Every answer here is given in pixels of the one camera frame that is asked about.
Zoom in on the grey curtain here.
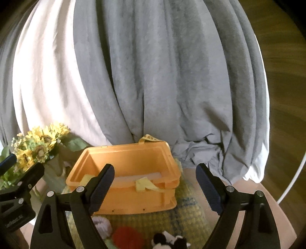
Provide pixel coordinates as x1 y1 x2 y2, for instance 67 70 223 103
0 0 271 185

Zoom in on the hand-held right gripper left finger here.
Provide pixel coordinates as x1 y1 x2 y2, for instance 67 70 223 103
30 163 115 249

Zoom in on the artificial sunflower bouquet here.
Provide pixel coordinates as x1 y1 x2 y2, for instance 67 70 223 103
0 123 89 190

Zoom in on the yellow tape strip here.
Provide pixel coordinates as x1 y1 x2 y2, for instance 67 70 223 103
139 134 160 144
135 177 166 193
81 174 95 185

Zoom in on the black and white plush toy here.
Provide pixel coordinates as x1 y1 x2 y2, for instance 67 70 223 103
151 231 192 249

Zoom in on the red fluffy ball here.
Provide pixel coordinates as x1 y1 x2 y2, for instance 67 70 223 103
112 227 144 249

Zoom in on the yellow-green plaid mat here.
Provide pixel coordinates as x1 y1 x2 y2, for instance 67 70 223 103
60 156 223 249

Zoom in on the pale purple scrunchie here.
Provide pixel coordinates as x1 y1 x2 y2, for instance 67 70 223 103
92 215 113 240

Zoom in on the orange plastic box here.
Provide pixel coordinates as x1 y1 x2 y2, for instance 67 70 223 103
66 141 180 215

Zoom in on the grey-green vase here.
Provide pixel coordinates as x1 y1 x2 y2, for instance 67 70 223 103
43 147 72 192

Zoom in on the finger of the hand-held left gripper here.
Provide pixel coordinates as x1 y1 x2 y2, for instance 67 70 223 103
0 163 45 209
0 153 18 177

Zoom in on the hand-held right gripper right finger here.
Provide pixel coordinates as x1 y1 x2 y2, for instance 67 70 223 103
195 163 281 249

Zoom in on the white curtain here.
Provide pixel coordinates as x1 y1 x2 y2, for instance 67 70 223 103
12 0 116 147

